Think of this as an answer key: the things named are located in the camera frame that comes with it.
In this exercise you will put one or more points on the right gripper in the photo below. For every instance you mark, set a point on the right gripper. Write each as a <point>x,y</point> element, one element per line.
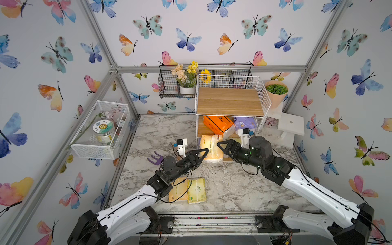
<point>227,150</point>

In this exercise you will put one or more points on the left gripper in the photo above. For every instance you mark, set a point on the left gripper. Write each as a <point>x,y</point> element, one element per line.
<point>191,161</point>

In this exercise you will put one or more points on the yellow tissue pack shelf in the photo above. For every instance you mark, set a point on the yellow tissue pack shelf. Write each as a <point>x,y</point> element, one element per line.
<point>215,154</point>

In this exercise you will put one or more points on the orange tissue pack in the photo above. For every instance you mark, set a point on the orange tissue pack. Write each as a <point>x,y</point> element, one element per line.
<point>217,124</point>

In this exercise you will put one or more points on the green tissue pack top shelf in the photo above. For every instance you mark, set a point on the green tissue pack top shelf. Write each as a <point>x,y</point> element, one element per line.
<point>196,191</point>

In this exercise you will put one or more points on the orange-yellow tissue pack top shelf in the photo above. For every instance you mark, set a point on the orange-yellow tissue pack top shelf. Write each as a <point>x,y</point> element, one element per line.
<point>179,190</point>

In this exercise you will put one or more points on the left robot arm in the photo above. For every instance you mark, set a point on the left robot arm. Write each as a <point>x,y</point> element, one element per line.
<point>122,211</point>

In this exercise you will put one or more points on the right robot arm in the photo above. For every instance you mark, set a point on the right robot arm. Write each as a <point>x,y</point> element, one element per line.
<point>342,221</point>

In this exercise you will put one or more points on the purple tissue pack middle shelf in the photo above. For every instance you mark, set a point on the purple tissue pack middle shelf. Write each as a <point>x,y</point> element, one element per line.
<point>244,122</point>

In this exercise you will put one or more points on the purple pink garden fork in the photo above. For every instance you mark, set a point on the purple pink garden fork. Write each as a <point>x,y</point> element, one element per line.
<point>156,158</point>

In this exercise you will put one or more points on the white small stand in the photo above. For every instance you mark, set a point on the white small stand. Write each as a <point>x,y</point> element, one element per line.
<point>289,126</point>

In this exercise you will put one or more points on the pink pot green plant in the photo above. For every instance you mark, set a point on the pink pot green plant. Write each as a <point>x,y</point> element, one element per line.
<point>277,91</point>

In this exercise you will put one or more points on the yellow sunflower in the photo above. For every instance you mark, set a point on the yellow sunflower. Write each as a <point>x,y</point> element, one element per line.
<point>206,76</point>

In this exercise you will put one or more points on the white pot with flowers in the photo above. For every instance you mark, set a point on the white pot with flowers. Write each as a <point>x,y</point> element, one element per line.
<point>186,78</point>

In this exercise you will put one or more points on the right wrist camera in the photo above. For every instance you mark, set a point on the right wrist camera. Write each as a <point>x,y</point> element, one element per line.
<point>245,135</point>

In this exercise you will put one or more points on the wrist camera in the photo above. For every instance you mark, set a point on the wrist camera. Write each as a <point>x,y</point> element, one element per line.
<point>179,147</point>
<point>245,135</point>

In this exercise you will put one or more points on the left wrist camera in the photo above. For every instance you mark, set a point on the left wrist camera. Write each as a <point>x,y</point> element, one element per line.
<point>179,147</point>

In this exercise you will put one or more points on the white wire shelf rack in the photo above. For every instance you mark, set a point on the white wire shelf rack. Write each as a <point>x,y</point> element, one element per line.
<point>230,103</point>

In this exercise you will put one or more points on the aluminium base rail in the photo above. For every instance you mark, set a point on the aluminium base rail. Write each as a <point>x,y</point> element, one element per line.
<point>214,225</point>

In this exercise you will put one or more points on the black wire wall basket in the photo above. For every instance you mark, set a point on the black wire wall basket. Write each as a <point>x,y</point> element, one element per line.
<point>169,87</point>

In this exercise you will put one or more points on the white mesh wall basket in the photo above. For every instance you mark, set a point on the white mesh wall basket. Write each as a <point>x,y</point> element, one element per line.
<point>85,143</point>

